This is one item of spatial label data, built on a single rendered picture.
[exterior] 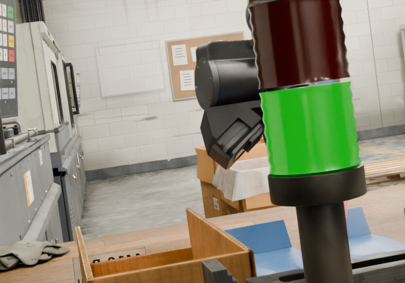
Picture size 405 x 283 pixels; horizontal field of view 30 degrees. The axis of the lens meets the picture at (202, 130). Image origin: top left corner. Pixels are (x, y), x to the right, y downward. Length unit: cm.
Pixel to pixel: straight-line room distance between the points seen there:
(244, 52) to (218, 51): 3
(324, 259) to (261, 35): 9
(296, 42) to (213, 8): 1122
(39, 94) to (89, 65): 621
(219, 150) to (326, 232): 47
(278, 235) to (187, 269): 23
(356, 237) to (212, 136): 18
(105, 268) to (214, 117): 19
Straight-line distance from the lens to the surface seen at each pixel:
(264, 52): 30
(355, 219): 79
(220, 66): 79
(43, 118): 511
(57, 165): 512
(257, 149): 463
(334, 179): 30
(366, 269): 45
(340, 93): 30
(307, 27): 30
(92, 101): 1129
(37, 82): 512
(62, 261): 98
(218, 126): 77
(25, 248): 101
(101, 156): 1131
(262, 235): 76
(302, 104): 30
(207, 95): 80
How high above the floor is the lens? 109
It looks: 3 degrees down
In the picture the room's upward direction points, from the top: 8 degrees counter-clockwise
